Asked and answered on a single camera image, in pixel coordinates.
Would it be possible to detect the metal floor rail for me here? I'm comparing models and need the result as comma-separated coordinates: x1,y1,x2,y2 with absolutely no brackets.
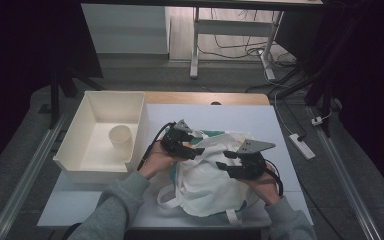
0,113,70,240
314,127,383,240

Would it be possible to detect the right hand-held gripper black cable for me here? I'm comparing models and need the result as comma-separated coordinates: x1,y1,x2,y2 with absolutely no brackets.
264,158,285,198

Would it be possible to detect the white power cable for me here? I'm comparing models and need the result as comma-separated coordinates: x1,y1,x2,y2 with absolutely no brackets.
263,65,296,136

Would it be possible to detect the white power strip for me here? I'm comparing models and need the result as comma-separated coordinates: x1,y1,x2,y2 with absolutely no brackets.
288,132,317,161

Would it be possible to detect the white tote bag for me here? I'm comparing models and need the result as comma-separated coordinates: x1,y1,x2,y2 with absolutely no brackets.
156,129,265,226

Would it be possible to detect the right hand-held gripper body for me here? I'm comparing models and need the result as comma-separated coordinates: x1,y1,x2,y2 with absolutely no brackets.
227,138,277,181

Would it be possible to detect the white cabinet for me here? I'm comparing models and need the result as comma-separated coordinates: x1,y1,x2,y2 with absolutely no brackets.
80,3,171,55

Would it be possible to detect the thin black floor cable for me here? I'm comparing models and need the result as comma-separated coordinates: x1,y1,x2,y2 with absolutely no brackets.
196,7,298,68

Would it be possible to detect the black curtain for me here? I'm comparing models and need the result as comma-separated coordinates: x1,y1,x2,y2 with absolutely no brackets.
0,0,105,183
275,0,384,204

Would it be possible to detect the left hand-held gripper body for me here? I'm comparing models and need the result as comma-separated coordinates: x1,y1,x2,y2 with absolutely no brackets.
161,119,195,158

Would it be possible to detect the white plastic bin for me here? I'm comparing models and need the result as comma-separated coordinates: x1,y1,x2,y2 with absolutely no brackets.
52,90,150,185

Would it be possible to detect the white-framed desk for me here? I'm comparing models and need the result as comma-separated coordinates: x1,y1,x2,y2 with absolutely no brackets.
79,0,325,81

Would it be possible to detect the black tripod stand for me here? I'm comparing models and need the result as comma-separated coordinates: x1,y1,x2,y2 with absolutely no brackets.
47,65,106,130
275,64,343,138

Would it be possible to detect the person's left hand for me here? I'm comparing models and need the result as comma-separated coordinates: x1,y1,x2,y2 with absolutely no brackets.
137,139,181,181

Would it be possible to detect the person's right hand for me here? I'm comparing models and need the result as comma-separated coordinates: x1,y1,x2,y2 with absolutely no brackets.
243,166,281,206

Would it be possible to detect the white cup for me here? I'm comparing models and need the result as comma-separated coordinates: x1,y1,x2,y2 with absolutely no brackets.
108,124,134,161

